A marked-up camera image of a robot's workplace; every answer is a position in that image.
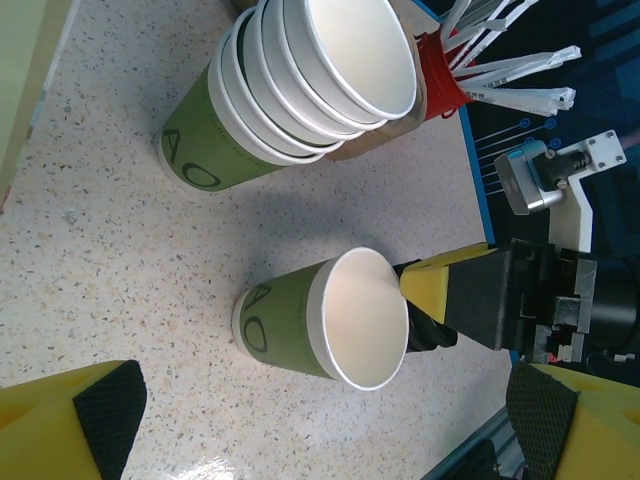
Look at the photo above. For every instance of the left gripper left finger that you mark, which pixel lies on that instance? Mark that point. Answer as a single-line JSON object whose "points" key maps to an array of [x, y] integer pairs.
{"points": [[40, 430]]}

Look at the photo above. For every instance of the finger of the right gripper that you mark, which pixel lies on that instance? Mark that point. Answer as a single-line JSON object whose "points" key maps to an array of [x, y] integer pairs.
{"points": [[430, 332], [470, 290]]}

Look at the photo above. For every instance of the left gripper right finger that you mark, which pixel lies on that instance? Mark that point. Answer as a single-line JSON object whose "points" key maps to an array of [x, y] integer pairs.
{"points": [[590, 435]]}

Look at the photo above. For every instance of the green paper coffee cup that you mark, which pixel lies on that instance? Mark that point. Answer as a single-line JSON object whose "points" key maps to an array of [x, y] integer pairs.
{"points": [[200, 135], [345, 127], [320, 140], [285, 320], [292, 154]]}

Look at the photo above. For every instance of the brown pulp cup carrier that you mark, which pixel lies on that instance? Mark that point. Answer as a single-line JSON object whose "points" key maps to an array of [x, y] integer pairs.
{"points": [[380, 140]]}

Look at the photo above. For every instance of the white paper takeout bag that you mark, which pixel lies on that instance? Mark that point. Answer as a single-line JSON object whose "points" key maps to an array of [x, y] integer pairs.
{"points": [[20, 50]]}

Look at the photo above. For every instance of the paper-wrapped straw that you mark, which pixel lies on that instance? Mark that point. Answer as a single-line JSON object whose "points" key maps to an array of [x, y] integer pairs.
{"points": [[545, 107], [452, 25], [540, 93], [495, 24], [540, 59], [475, 52]]}

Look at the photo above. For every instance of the red plastic cup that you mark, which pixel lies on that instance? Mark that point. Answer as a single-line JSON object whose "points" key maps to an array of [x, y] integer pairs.
{"points": [[440, 80]]}

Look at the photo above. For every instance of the stack of white paper cups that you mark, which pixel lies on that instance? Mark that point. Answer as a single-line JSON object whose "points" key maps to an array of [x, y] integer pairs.
{"points": [[350, 55]]}

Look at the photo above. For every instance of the blue printed enclosure panel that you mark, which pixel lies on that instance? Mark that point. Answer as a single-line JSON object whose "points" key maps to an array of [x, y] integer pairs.
{"points": [[610, 75]]}

